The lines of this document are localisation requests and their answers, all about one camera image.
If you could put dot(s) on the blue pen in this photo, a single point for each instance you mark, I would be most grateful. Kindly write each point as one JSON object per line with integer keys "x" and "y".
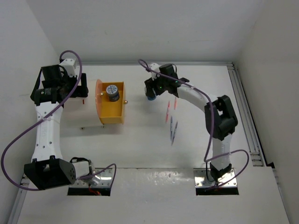
{"x": 171, "y": 128}

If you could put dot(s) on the orange drawer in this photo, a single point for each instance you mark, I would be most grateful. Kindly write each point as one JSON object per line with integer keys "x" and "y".
{"x": 110, "y": 112}

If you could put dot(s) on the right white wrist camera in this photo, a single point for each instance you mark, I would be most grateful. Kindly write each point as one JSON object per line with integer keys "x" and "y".
{"x": 155, "y": 68}

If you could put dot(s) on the red pen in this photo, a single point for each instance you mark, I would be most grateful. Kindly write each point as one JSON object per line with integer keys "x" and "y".
{"x": 167, "y": 112}
{"x": 175, "y": 103}

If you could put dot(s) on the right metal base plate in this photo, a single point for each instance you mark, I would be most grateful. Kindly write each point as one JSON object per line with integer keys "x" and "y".
{"x": 204, "y": 180}

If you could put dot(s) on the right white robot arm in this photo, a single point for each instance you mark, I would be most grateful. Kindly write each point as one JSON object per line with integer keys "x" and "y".
{"x": 220, "y": 117}

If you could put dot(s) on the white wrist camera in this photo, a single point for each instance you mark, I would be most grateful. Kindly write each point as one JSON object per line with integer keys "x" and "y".
{"x": 155, "y": 68}
{"x": 69, "y": 64}

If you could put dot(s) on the blue tape jar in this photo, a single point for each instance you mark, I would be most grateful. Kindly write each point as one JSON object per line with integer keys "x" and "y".
{"x": 151, "y": 97}
{"x": 112, "y": 93}

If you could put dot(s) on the metal base plate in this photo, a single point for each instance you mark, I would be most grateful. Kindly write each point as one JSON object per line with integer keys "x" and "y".
{"x": 102, "y": 180}
{"x": 204, "y": 180}

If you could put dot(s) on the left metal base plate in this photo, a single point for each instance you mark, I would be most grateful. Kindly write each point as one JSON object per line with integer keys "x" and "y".
{"x": 102, "y": 180}

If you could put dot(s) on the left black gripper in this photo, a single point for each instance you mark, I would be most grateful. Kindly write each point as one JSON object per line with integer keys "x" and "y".
{"x": 81, "y": 91}

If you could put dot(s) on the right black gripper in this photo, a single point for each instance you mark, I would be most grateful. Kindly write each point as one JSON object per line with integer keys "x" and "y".
{"x": 151, "y": 84}

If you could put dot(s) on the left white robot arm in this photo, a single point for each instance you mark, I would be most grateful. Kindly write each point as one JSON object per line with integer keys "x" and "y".
{"x": 48, "y": 169}

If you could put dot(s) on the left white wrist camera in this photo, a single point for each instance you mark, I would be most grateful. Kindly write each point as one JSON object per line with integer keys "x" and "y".
{"x": 69, "y": 64}

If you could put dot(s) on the round drawer cabinet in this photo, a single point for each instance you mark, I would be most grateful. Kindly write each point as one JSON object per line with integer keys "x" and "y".
{"x": 84, "y": 112}

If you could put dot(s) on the grey pen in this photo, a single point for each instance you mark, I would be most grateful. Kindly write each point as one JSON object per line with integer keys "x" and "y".
{"x": 174, "y": 133}

